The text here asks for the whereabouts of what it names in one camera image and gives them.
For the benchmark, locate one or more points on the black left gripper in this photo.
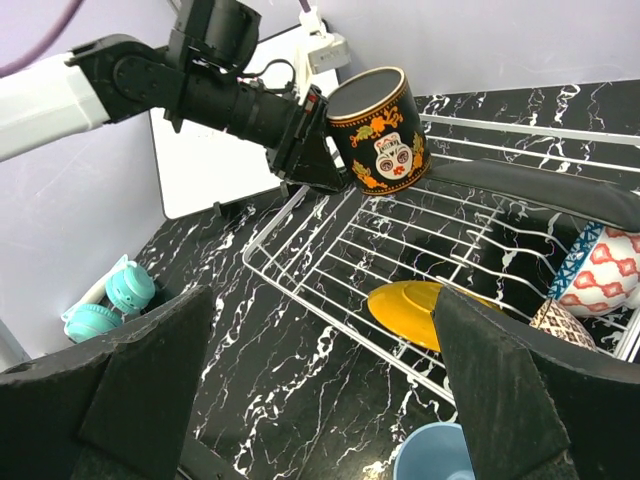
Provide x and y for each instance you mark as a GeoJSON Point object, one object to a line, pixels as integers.
{"type": "Point", "coordinates": [293, 132]}

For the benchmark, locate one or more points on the white whiteboard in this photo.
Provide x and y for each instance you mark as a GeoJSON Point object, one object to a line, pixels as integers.
{"type": "Point", "coordinates": [200, 167]}

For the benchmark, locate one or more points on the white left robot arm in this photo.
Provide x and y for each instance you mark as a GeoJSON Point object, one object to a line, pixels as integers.
{"type": "Point", "coordinates": [117, 77]}

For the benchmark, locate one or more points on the yellow round plate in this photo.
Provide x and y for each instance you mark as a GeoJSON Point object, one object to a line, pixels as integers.
{"type": "Point", "coordinates": [406, 309]}

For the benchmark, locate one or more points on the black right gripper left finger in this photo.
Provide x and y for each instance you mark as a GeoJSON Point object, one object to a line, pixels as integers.
{"type": "Point", "coordinates": [116, 406]}

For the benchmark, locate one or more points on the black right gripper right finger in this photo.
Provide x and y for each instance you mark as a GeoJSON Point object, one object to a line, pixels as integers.
{"type": "Point", "coordinates": [533, 406]}

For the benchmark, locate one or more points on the black floral square plate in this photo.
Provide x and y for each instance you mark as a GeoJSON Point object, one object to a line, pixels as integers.
{"type": "Point", "coordinates": [605, 202]}

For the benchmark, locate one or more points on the light blue plastic cup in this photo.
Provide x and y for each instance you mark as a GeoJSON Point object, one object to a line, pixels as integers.
{"type": "Point", "coordinates": [434, 451]}

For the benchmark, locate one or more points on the white wire dish rack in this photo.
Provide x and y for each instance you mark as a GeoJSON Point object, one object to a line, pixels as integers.
{"type": "Point", "coordinates": [329, 254]}

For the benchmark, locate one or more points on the beige red patterned bowl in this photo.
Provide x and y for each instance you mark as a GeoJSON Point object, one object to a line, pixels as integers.
{"type": "Point", "coordinates": [554, 319]}

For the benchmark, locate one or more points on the blue patterned bowl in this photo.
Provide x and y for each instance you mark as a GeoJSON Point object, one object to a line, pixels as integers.
{"type": "Point", "coordinates": [600, 273]}

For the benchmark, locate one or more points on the black marble mat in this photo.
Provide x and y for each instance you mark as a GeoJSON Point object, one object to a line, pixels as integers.
{"type": "Point", "coordinates": [281, 394]}

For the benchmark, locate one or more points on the teal cat ear headphones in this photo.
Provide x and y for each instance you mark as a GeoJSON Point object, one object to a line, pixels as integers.
{"type": "Point", "coordinates": [125, 289]}

